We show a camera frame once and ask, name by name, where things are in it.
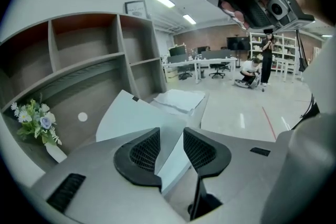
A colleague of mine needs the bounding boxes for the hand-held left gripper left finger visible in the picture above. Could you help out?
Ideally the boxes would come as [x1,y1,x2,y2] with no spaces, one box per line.
[30,127,190,224]

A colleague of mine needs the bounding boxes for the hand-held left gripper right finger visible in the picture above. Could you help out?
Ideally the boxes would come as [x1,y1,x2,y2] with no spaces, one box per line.
[183,127,289,224]

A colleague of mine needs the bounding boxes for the light blue folder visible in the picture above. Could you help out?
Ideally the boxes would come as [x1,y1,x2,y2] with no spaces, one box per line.
[96,89,192,195]

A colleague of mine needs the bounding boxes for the white A4 paper sheet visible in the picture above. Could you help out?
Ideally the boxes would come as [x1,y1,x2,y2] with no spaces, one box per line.
[149,89,207,116]
[153,89,205,113]

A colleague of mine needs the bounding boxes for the person's right forearm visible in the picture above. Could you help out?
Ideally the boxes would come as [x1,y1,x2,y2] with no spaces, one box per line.
[291,0,336,26]

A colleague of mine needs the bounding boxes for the person's right hand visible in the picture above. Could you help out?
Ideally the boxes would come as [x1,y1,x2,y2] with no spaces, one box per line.
[219,1,250,30]

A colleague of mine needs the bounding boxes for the short ceiling light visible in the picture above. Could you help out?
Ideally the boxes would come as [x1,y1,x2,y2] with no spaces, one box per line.
[183,14,197,25]

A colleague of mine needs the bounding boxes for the long white office desk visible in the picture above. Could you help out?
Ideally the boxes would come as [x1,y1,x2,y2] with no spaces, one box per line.
[162,57,238,84]

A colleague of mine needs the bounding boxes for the grey wooden desk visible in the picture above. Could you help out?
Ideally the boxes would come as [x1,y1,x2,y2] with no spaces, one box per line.
[0,90,211,179]

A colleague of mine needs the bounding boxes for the white shelving unit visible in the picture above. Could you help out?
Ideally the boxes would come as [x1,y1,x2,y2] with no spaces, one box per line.
[249,33,298,71]

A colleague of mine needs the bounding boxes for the black office chair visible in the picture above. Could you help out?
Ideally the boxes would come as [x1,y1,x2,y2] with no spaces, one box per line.
[209,62,226,79]
[178,64,194,80]

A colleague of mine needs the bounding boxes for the black framed leaf picture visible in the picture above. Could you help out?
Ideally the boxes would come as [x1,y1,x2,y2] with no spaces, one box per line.
[124,0,152,19]

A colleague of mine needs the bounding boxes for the white vase with flowers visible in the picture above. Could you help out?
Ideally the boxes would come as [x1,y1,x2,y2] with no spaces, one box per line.
[10,98,68,163]

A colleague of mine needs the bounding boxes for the round white device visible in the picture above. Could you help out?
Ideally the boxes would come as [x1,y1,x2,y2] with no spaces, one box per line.
[235,74,260,90]

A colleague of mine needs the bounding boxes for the grey wooden shelf hutch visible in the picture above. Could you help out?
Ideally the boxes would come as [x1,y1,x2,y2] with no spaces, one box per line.
[0,12,169,140]

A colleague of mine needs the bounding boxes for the black wall screen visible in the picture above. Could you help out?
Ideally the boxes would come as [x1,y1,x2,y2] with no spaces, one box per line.
[226,36,251,51]

